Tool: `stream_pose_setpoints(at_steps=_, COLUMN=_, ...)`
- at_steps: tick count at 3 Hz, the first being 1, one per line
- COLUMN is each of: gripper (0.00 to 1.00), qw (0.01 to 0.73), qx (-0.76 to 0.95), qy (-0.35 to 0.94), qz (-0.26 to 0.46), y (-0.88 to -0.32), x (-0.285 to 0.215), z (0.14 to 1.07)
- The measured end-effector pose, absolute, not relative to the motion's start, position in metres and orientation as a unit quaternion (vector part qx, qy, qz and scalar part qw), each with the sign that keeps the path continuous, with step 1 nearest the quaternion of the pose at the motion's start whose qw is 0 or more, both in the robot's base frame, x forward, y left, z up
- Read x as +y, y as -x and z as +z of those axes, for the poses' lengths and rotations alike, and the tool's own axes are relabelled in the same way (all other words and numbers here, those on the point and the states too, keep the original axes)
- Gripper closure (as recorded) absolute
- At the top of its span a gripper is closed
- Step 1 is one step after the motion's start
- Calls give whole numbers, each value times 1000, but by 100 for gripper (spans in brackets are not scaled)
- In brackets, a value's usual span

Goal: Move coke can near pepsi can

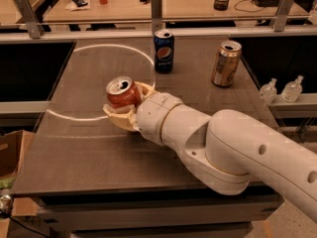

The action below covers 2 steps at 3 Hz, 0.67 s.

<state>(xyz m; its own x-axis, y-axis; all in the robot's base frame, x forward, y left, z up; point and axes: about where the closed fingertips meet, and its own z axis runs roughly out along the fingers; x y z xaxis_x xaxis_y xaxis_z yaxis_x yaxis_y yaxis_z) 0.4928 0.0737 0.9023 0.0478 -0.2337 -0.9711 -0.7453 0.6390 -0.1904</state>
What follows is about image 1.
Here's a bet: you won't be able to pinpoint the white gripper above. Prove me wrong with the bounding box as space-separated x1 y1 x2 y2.
103 81 182 146

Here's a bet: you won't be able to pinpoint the red coke can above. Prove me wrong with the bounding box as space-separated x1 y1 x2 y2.
106 76 142 109

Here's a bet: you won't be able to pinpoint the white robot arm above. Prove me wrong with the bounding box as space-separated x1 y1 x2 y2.
103 76 317 221

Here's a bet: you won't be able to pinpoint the blue pepsi can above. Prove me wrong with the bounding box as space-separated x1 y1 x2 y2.
154 29 174 73

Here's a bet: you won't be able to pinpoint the gold soda can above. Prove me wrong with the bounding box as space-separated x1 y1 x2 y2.
211 40 242 87

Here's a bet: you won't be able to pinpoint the black keys on desk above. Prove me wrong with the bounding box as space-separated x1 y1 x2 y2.
139 0 151 4

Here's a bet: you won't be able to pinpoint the grey table drawer cabinet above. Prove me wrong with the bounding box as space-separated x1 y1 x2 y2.
38 183 283 231

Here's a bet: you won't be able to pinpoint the cardboard box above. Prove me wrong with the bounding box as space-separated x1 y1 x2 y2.
0 130 43 238

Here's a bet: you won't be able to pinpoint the clear sanitizer bottle left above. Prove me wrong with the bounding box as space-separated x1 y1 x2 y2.
260 78 277 105

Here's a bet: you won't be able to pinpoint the clear sanitizer bottle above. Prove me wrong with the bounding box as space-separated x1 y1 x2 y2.
260 78 277 105
281 75 303 102

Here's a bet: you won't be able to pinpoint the clear sanitizer bottle right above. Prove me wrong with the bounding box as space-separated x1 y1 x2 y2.
281 75 303 102

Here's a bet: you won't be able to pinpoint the middle metal bracket post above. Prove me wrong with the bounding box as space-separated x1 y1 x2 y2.
151 0 162 33

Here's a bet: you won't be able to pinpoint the metal bracket post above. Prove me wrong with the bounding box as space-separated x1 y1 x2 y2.
151 0 162 33
14 0 44 39
270 0 294 32

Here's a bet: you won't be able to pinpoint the left metal bracket post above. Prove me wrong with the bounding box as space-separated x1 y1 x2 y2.
14 0 44 39

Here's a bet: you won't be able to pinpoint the black cable on desk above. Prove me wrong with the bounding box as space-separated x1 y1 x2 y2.
234 0 266 13

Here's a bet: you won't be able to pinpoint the right metal bracket post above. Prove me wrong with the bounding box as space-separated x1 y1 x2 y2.
270 0 294 32

